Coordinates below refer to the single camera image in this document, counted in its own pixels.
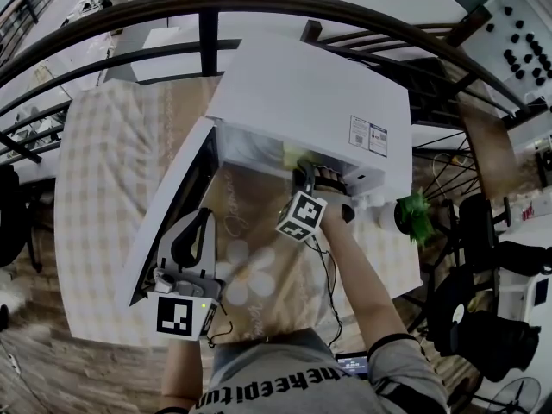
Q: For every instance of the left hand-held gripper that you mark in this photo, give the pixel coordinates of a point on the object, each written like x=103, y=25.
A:
x=174, y=315

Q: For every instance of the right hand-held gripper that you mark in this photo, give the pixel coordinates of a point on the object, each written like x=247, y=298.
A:
x=302, y=214

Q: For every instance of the yellow food slice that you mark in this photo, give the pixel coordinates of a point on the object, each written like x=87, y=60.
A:
x=293, y=153

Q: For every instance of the white microwave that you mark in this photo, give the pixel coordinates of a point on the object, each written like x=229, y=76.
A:
x=310, y=89

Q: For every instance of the person's right forearm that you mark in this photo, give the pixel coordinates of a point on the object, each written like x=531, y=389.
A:
x=362, y=274

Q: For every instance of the person's left forearm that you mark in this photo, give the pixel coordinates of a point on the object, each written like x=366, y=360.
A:
x=183, y=373

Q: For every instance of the person's right hand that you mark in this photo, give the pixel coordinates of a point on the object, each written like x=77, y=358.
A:
x=332, y=181

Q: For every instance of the beige checkered tablecloth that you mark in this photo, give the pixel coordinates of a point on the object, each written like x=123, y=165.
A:
x=108, y=166

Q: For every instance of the green potted plant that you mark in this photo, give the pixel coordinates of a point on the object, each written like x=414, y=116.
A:
x=416, y=214

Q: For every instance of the black power adapter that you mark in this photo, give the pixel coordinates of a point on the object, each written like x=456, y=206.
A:
x=311, y=30

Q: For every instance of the person's grey printed shirt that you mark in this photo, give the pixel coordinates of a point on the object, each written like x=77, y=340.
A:
x=280, y=369

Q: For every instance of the curved black metal railing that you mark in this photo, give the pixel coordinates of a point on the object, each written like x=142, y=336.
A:
x=209, y=37

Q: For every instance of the black office chair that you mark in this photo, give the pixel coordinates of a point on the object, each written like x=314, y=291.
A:
x=474, y=214
x=10, y=214

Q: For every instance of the wooden side table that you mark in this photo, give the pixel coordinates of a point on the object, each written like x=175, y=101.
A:
x=487, y=145

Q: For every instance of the white round disc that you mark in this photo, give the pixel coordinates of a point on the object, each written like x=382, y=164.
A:
x=458, y=313

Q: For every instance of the black stool seat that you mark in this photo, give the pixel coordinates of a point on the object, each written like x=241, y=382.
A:
x=446, y=330

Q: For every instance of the group of small black items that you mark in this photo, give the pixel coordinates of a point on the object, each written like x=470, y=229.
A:
x=515, y=38

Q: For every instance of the black bag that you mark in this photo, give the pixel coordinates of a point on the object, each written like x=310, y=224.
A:
x=504, y=343

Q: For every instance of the straight black railing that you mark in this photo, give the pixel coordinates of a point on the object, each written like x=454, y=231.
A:
x=29, y=7

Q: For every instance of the black floor fan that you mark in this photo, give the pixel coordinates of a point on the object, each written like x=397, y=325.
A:
x=517, y=397

